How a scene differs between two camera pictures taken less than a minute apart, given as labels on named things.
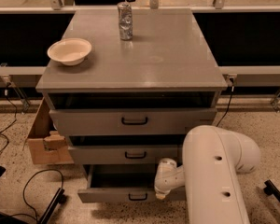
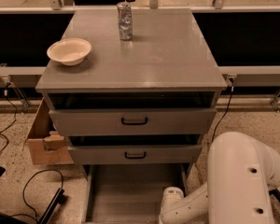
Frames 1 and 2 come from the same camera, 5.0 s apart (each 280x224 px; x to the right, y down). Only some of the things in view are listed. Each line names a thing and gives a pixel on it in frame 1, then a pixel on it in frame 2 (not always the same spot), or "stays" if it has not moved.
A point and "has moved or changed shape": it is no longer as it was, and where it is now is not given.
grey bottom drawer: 124,183 has moved or changed shape
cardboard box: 46,147 stays
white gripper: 162,184 -> 170,196
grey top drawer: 174,121 stays
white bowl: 70,51 stays
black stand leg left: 58,198 stays
